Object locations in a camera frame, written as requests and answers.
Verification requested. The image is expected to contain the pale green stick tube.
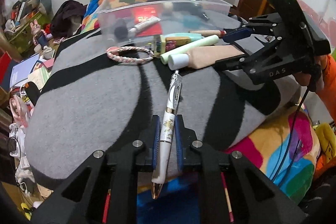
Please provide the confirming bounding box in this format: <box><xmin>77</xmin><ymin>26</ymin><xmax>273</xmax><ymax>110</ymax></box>
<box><xmin>160</xmin><ymin>35</ymin><xmax>219</xmax><ymax>64</ymax></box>

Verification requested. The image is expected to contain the beige tube red band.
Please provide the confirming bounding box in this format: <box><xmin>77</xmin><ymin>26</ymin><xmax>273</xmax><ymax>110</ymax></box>
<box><xmin>189</xmin><ymin>30</ymin><xmax>226</xmax><ymax>38</ymax></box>

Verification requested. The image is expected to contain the beige cosmetic tube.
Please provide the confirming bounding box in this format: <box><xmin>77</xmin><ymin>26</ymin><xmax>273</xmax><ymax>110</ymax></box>
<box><xmin>167</xmin><ymin>45</ymin><xmax>244</xmax><ymax>71</ymax></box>

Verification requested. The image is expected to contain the mint green bottle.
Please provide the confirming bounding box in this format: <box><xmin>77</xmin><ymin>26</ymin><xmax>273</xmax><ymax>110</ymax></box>
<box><xmin>165</xmin><ymin>32</ymin><xmax>203</xmax><ymax>42</ymax></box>

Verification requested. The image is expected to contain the large tan eraser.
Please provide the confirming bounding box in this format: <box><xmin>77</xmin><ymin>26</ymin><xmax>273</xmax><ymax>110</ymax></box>
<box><xmin>165</xmin><ymin>36</ymin><xmax>191</xmax><ymax>52</ymax></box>

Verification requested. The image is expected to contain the white decorated pen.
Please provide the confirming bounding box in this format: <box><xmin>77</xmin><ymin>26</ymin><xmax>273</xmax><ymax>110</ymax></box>
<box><xmin>151</xmin><ymin>70</ymin><xmax>182</xmax><ymax>200</ymax></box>

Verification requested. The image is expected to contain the mahjong tile keychain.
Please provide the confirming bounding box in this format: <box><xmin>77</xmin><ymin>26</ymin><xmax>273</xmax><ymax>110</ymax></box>
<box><xmin>153</xmin><ymin>35</ymin><xmax>166</xmax><ymax>58</ymax></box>

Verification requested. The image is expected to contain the red packet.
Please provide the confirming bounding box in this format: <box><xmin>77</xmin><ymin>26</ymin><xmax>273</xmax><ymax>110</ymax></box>
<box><xmin>129</xmin><ymin>6</ymin><xmax>162</xmax><ymax>37</ymax></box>

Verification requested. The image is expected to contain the pink braided bracelet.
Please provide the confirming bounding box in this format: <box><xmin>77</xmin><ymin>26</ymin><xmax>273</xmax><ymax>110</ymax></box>
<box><xmin>106</xmin><ymin>46</ymin><xmax>155</xmax><ymax>65</ymax></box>

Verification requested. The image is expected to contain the dark green glass bottle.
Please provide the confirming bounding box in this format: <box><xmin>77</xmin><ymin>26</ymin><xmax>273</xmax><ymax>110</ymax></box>
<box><xmin>183</xmin><ymin>0</ymin><xmax>210</xmax><ymax>21</ymax></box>

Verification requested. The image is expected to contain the white ointment tube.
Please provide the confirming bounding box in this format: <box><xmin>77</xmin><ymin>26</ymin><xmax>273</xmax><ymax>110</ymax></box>
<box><xmin>128</xmin><ymin>16</ymin><xmax>161</xmax><ymax>36</ymax></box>

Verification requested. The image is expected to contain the purple spray bottle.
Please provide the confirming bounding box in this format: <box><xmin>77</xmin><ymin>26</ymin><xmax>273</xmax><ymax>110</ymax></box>
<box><xmin>114</xmin><ymin>19</ymin><xmax>128</xmax><ymax>41</ymax></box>

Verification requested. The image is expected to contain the person right hand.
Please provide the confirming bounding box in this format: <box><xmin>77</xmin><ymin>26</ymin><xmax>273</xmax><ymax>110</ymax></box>
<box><xmin>293</xmin><ymin>55</ymin><xmax>327</xmax><ymax>92</ymax></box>

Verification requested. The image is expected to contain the grey black blanket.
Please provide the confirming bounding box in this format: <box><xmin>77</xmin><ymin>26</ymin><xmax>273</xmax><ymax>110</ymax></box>
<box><xmin>25</xmin><ymin>30</ymin><xmax>300</xmax><ymax>189</ymax></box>

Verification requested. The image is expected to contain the clear plastic storage box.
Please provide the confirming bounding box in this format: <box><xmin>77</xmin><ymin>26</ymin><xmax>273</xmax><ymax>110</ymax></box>
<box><xmin>97</xmin><ymin>0</ymin><xmax>235</xmax><ymax>46</ymax></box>

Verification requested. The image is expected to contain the blue white booklet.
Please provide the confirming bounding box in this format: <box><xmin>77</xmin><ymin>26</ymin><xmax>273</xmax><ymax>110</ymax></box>
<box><xmin>9</xmin><ymin>53</ymin><xmax>39</xmax><ymax>88</ymax></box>

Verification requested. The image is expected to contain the red box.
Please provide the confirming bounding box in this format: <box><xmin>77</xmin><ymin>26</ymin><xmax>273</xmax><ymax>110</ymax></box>
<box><xmin>0</xmin><ymin>52</ymin><xmax>12</xmax><ymax>83</ymax></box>

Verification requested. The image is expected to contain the pink bunny toy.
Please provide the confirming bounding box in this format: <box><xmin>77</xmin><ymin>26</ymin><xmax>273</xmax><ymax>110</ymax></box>
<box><xmin>30</xmin><ymin>19</ymin><xmax>49</xmax><ymax>50</ymax></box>

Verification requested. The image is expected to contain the dark purple clothes pile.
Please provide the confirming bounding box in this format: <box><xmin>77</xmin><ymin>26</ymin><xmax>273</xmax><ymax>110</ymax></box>
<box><xmin>50</xmin><ymin>0</ymin><xmax>87</xmax><ymax>38</ymax></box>

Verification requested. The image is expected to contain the green storage bag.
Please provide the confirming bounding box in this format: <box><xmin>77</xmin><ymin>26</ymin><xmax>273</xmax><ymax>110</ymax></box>
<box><xmin>5</xmin><ymin>12</ymin><xmax>51</xmax><ymax>54</ymax></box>

